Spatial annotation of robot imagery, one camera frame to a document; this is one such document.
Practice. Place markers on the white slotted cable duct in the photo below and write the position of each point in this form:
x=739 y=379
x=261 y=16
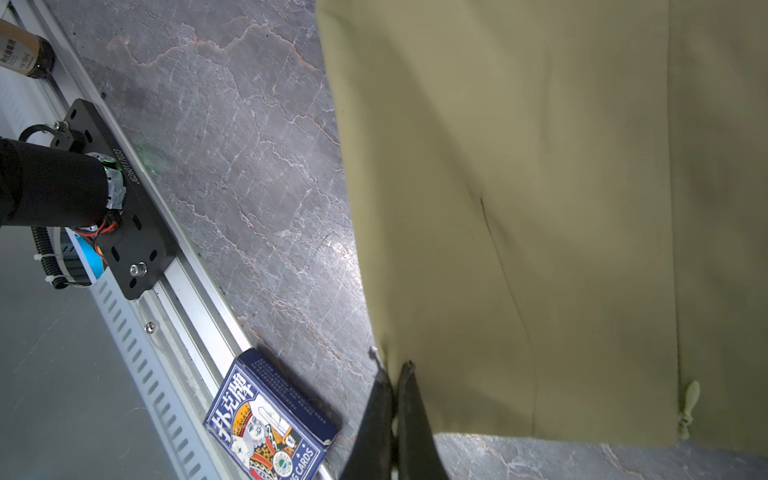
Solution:
x=89 y=388

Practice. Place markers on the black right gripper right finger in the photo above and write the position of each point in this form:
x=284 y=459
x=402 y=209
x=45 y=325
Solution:
x=417 y=455

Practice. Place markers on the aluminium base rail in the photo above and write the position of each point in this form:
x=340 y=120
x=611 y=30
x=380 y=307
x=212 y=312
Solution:
x=225 y=111

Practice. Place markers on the olive khaki skirt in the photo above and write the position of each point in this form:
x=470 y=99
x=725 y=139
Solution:
x=560 y=211

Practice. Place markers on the blue patterned card box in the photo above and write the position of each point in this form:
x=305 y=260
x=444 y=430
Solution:
x=266 y=424

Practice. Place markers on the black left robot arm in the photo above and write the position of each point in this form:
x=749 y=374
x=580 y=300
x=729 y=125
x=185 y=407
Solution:
x=46 y=187

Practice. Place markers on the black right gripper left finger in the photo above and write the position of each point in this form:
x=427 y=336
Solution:
x=372 y=454

